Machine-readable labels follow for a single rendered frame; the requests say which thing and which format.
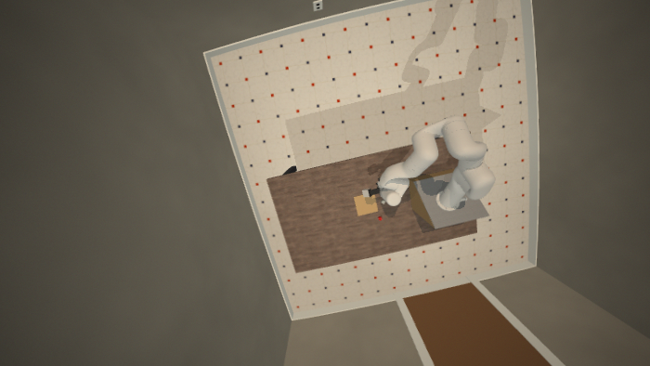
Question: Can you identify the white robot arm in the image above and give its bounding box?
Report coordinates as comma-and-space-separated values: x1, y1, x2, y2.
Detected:
362, 115, 496, 211

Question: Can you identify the tan flat mat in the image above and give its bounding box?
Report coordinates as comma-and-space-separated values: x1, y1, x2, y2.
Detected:
354, 195, 378, 216

